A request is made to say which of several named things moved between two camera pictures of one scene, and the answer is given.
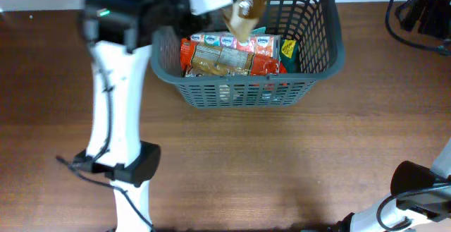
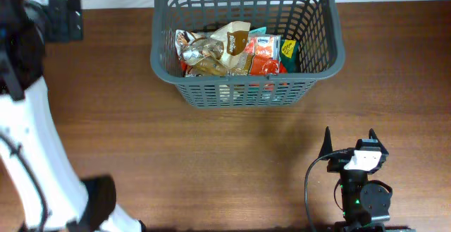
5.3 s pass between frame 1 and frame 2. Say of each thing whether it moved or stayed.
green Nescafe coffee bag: stayed
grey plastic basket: stayed
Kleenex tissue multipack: stayed
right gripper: moved
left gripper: moved
